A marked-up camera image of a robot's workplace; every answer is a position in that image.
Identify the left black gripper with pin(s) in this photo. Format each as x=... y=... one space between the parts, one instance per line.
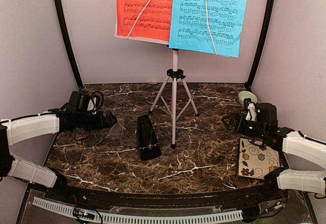
x=100 y=124

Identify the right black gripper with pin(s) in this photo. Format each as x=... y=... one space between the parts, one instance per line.
x=241 y=119

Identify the clear metronome cover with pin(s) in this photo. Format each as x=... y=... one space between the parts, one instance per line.
x=115 y=132

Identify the black metronome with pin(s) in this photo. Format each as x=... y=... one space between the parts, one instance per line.
x=147 y=142

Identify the white music stand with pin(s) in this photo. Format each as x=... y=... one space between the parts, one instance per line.
x=174 y=75

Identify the blue sheet music paper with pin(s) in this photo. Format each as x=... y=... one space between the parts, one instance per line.
x=209 y=26

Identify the red sheet music paper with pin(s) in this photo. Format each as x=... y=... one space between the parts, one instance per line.
x=144 y=20

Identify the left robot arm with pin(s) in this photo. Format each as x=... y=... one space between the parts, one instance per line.
x=43 y=126

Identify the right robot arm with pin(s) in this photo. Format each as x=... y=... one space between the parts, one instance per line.
x=260 y=122

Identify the pale green bowl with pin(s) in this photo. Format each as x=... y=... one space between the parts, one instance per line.
x=246 y=94

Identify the floral ceramic tile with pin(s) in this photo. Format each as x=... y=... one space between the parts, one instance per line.
x=255 y=160

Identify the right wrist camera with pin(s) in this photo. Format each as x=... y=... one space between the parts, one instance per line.
x=250 y=106

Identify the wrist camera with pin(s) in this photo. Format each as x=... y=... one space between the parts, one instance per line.
x=250 y=106
x=82 y=103

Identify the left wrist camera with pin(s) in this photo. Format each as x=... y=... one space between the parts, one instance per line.
x=82 y=103

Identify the white slotted cable duct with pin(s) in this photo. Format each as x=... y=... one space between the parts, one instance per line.
x=139 y=215

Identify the right black frame post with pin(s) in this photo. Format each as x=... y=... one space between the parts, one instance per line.
x=260 y=46

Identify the black frame post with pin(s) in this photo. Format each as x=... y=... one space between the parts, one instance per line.
x=260 y=46
x=67 y=43

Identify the left black frame post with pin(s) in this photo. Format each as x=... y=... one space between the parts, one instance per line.
x=67 y=43

